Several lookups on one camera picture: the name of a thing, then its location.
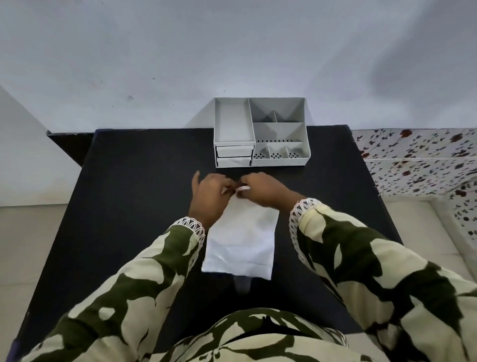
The white cushion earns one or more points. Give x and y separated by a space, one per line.
436 238

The person's camouflage torso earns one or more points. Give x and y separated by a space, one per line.
257 337

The person's left thumb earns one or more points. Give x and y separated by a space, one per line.
195 182

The person's right forearm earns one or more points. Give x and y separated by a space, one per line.
384 279

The white desk organizer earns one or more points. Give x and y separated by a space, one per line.
261 130

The person's right hand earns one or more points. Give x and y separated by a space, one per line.
266 192

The white organizer drawer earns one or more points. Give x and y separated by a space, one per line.
234 151
234 161

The person's left forearm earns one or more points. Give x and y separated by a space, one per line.
123 291

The person's right fingers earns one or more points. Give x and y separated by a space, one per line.
246 185

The floral patterned cloth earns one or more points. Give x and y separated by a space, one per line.
421 164

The person's left hand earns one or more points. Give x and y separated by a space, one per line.
207 199

